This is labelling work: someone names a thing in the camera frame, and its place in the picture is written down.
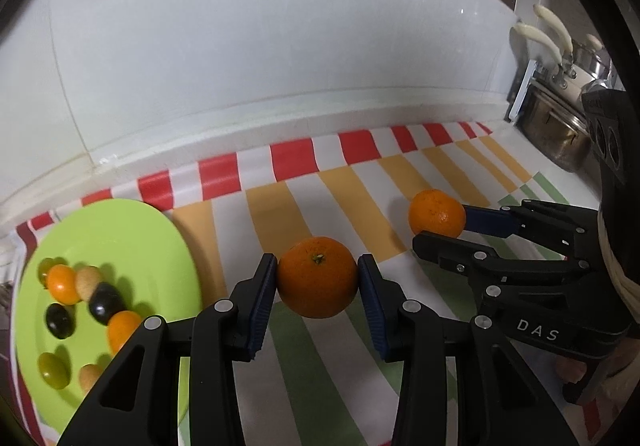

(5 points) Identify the beige longan fruit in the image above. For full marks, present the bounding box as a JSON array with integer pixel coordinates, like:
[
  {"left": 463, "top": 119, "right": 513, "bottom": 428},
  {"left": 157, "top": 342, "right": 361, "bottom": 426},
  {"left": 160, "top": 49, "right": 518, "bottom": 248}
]
[
  {"left": 75, "top": 266, "right": 103, "bottom": 302},
  {"left": 78, "top": 364, "right": 103, "bottom": 394}
]

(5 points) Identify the small orange kumquat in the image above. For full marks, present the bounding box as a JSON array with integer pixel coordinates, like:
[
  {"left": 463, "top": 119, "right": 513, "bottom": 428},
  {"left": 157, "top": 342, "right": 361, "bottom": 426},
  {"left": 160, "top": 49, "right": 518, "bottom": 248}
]
[{"left": 106, "top": 310, "right": 142, "bottom": 356}]

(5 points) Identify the green yellow tomato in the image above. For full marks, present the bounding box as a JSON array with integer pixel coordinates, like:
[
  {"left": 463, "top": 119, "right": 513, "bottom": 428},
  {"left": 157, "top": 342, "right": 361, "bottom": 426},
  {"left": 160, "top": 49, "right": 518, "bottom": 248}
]
[
  {"left": 37, "top": 256, "right": 66, "bottom": 286},
  {"left": 37, "top": 352, "right": 70, "bottom": 391}
]

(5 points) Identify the black dark plum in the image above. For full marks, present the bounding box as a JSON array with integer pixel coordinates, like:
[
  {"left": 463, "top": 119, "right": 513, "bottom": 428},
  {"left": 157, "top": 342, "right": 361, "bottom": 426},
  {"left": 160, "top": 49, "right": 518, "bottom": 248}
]
[
  {"left": 44, "top": 303, "right": 75, "bottom": 340},
  {"left": 88, "top": 281, "right": 127, "bottom": 326}
]

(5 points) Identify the orange cherry tomato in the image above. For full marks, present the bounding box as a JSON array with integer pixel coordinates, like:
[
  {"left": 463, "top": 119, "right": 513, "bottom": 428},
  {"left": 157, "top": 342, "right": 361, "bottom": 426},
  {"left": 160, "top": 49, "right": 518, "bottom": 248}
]
[{"left": 46, "top": 264, "right": 80, "bottom": 305}]

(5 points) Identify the large orange mandarin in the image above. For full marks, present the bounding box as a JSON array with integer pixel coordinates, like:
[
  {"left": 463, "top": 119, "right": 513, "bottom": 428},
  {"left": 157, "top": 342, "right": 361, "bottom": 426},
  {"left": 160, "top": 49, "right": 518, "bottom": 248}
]
[{"left": 278, "top": 237, "right": 357, "bottom": 319}]

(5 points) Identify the person's right hand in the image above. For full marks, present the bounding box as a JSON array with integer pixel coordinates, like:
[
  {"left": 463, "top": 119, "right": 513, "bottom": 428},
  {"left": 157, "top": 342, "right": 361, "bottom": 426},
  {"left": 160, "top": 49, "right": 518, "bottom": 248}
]
[{"left": 554, "top": 356, "right": 587, "bottom": 383}]

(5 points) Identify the stainless steel pot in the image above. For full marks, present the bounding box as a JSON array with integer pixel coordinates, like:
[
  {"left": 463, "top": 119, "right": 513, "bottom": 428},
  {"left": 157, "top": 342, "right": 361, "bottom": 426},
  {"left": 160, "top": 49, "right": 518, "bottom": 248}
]
[{"left": 516, "top": 84, "right": 591, "bottom": 172}]

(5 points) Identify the striped colourful table mat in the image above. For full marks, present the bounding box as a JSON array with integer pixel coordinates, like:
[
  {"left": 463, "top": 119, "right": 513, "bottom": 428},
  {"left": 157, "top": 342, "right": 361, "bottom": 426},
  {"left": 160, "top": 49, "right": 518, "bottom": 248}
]
[{"left": 2, "top": 122, "right": 598, "bottom": 445}]

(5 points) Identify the green plastic plate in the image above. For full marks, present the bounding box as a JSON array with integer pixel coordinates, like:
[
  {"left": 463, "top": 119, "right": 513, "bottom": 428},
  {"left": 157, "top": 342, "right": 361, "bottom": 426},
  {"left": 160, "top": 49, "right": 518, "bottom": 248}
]
[{"left": 13, "top": 199, "right": 202, "bottom": 432}]

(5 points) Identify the metal dish rack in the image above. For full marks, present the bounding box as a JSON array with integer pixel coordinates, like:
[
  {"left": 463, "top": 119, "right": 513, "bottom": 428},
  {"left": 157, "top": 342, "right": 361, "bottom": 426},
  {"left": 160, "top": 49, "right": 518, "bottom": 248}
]
[{"left": 503, "top": 59, "right": 541, "bottom": 123}]

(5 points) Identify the cream handled pan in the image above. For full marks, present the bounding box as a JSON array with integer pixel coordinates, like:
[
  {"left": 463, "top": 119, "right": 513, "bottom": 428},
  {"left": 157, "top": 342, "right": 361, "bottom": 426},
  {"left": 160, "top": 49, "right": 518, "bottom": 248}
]
[{"left": 514, "top": 22, "right": 594, "bottom": 92}]

